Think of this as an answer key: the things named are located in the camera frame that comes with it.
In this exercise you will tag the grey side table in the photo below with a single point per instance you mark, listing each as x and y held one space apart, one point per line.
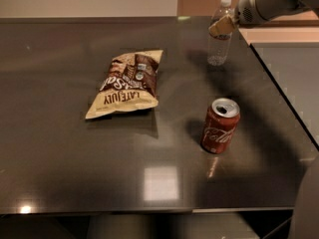
294 67

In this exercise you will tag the clear plastic water bottle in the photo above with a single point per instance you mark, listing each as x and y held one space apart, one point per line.
218 46

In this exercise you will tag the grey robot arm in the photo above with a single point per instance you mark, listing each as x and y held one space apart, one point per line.
305 219

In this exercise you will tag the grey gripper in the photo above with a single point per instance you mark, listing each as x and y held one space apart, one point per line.
245 12

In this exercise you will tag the cream brown chip bag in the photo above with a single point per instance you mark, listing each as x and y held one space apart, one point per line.
130 85

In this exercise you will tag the red cola can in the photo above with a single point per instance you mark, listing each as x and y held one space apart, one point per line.
221 120

